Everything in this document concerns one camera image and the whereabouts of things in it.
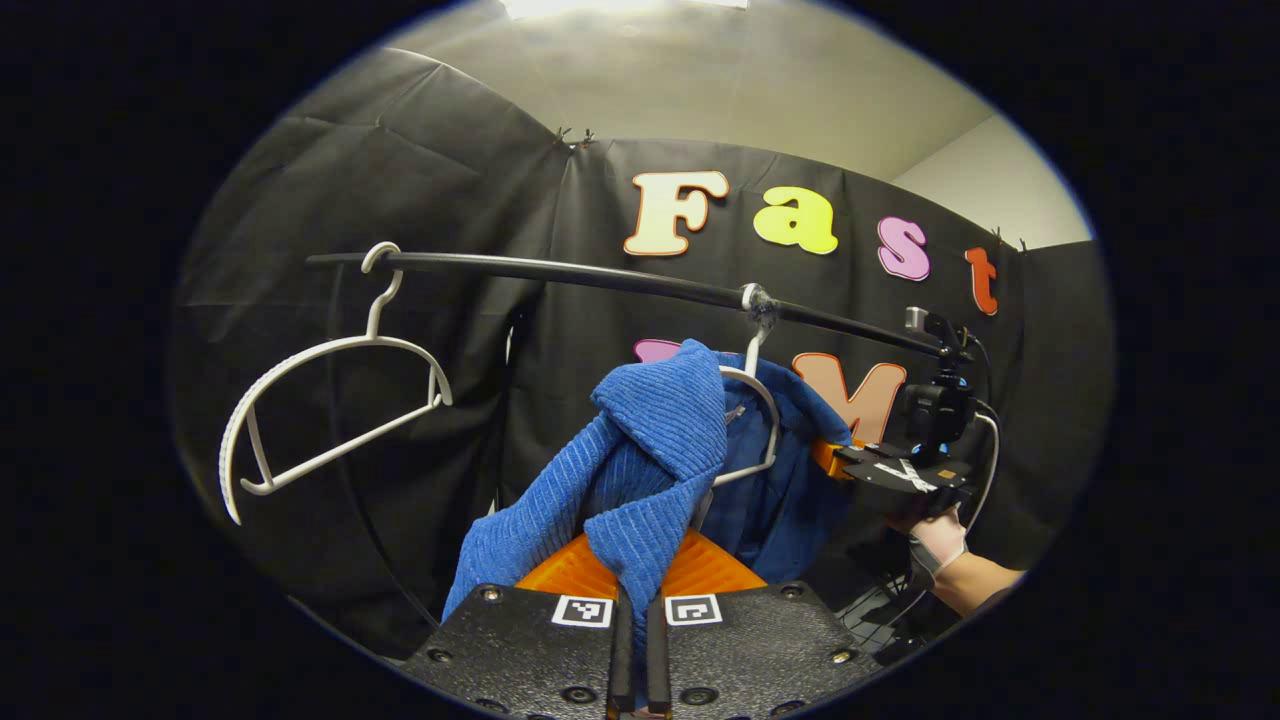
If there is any white plastic hanger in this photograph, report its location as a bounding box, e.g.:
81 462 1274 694
217 241 455 527
710 284 782 491

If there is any black backdrop cloth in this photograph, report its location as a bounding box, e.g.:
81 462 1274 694
170 45 1117 661

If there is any ceiling light panel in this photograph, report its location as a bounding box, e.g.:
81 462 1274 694
500 0 751 21

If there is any black clothes rack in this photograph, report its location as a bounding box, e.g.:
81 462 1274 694
305 249 963 361

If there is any blue corduroy shirt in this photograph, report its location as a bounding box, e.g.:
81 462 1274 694
443 339 857 641

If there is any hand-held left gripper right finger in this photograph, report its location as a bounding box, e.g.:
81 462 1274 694
646 528 882 720

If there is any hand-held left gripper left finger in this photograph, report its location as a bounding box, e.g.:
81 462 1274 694
400 533 638 720

